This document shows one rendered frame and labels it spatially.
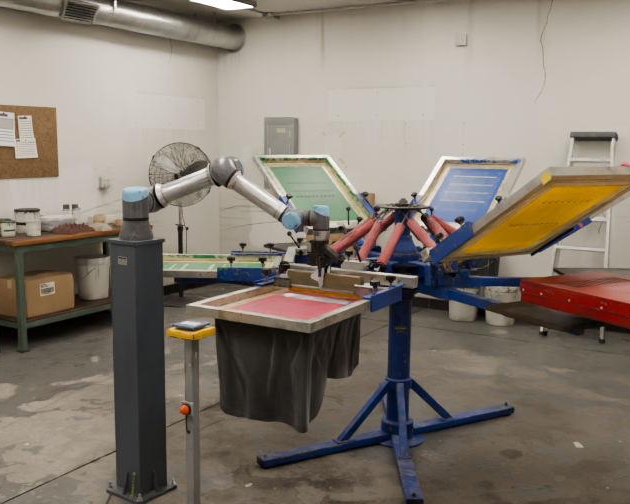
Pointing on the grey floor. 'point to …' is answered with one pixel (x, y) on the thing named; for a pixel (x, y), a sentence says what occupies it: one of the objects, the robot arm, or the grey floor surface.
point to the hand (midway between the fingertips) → (324, 284)
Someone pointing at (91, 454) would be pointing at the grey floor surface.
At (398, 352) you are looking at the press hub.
